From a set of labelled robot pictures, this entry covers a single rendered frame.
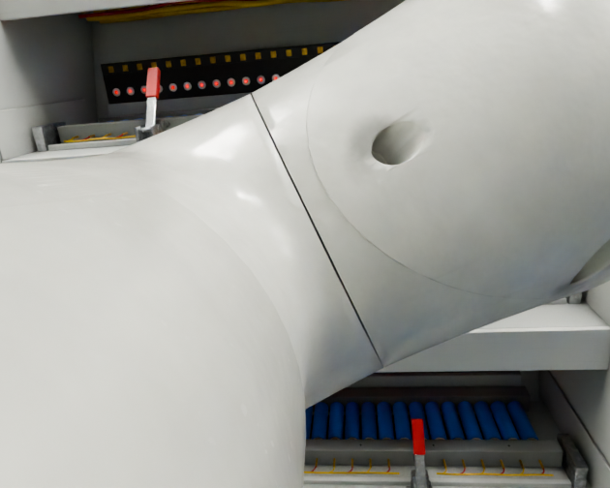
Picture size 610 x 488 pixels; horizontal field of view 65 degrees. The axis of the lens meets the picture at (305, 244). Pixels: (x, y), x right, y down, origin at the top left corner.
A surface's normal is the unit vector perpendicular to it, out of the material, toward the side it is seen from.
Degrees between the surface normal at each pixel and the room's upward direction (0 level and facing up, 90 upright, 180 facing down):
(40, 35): 90
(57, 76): 90
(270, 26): 90
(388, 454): 108
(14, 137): 90
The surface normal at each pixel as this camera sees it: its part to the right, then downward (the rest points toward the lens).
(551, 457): -0.10, 0.36
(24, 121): 0.99, -0.04
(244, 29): -0.11, 0.05
